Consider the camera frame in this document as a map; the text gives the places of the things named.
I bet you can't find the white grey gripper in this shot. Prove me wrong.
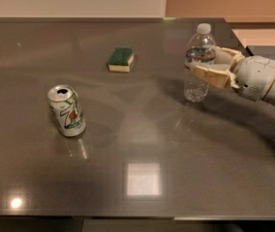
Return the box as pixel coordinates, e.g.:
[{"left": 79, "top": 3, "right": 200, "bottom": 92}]
[{"left": 191, "top": 46, "right": 275, "bottom": 102}]

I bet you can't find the clear plastic water bottle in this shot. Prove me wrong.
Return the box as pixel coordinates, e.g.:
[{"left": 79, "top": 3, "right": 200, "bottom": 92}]
[{"left": 184, "top": 23, "right": 216, "bottom": 102}]

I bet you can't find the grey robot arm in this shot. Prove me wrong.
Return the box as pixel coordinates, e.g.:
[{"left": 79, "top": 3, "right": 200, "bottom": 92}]
[{"left": 190, "top": 46, "right": 275, "bottom": 106}]

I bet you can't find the green yellow sponge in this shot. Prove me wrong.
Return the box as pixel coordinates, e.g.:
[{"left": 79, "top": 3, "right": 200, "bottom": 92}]
[{"left": 108, "top": 47, "right": 134, "bottom": 73}]

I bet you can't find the white green soda can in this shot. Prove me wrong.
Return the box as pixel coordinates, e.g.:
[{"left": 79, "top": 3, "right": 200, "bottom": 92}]
[{"left": 47, "top": 85, "right": 86, "bottom": 137}]

